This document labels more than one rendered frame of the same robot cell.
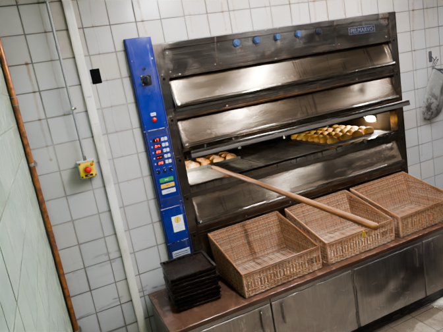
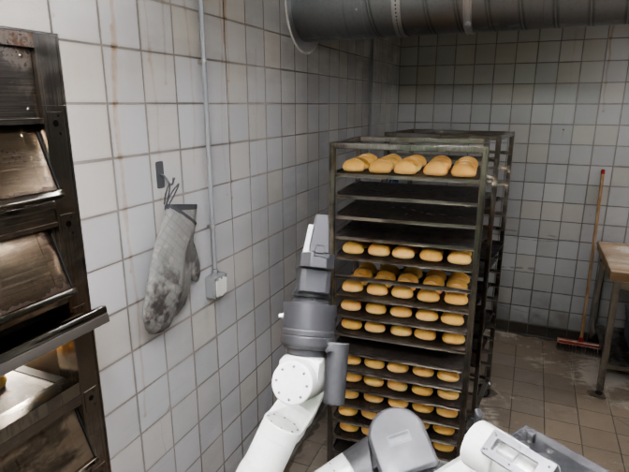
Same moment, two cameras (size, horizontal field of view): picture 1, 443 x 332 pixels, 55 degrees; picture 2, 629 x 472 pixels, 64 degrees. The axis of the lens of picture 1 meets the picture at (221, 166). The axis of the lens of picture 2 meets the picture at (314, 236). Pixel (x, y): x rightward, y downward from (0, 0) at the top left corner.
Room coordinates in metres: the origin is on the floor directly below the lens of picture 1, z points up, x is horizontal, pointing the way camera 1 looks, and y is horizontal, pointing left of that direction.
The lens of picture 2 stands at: (1.99, -1.02, 1.94)
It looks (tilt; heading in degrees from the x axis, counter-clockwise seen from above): 15 degrees down; 315
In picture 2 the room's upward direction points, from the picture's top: straight up
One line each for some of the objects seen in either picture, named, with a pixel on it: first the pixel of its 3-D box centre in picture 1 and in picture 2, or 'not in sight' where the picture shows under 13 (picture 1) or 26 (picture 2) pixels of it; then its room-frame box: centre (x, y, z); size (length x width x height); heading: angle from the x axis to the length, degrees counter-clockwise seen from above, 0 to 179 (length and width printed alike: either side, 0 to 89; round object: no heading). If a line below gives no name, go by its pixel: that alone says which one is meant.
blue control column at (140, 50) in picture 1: (140, 184); not in sight; (3.50, 0.71, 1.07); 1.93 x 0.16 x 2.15; 21
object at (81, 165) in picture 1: (87, 168); not in sight; (2.43, 0.77, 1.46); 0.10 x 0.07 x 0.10; 111
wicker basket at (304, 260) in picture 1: (263, 249); not in sight; (2.56, -0.17, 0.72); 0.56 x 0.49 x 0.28; 112
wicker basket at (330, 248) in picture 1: (337, 223); not in sight; (2.78, -0.73, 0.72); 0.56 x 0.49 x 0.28; 111
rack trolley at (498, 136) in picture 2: not in sight; (436, 275); (3.53, -3.68, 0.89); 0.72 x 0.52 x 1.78; 15
